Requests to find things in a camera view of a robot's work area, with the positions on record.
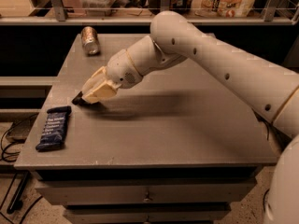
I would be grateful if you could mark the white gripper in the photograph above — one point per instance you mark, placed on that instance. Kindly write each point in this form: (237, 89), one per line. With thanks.
(120, 70)

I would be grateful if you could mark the black chocolate rxbar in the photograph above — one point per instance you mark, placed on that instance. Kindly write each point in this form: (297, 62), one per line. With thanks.
(78, 100)

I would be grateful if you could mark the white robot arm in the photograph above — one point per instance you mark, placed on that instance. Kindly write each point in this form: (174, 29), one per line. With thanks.
(272, 91)

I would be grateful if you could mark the blue blueberry rxbar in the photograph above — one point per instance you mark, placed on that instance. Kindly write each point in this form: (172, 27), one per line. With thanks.
(55, 129)

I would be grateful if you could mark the silver soda can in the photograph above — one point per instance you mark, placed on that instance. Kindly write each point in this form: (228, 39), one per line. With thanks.
(89, 40)

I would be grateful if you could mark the dark power adapter box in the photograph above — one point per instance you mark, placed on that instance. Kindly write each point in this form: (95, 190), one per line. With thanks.
(19, 131)

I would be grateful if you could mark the grey drawer cabinet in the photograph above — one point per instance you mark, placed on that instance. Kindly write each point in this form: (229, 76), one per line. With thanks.
(179, 136)

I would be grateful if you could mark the metal drawer knob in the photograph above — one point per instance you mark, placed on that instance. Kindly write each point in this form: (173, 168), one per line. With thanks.
(147, 198)

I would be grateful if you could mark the colourful snack bag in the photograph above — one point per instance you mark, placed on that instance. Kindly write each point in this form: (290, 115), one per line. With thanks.
(224, 8)

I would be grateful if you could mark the grey shelf rail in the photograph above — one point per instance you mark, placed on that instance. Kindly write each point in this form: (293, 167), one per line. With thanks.
(124, 12)

